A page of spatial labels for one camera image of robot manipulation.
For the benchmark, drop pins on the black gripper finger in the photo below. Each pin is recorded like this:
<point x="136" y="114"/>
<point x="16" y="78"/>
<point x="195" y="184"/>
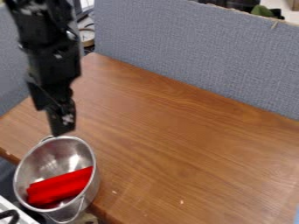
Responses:
<point x="61" y="118"/>
<point x="40" y="98"/>

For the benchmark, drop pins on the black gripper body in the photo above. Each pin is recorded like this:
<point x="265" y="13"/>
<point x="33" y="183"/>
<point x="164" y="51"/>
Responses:
<point x="53" y="67"/>

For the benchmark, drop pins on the stainless steel pot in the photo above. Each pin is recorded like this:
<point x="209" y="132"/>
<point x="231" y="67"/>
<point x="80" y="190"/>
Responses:
<point x="55" y="156"/>

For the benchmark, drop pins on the red plastic block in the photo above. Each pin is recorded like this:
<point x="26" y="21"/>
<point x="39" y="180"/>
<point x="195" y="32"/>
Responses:
<point x="57" y="188"/>

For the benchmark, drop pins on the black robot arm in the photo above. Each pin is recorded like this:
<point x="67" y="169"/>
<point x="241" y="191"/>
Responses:
<point x="41" y="21"/>

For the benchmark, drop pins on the green object behind partition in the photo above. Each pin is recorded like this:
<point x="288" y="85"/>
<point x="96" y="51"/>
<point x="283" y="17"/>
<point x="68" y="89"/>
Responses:
<point x="260" y="10"/>

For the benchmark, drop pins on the round wooden clock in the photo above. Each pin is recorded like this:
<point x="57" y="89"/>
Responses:
<point x="87" y="36"/>

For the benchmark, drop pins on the white grey equipment corner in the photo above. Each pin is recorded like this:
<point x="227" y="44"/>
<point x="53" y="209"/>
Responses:
<point x="10" y="215"/>

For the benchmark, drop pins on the grey fabric partition panel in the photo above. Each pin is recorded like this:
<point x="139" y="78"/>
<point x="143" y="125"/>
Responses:
<point x="237" y="55"/>

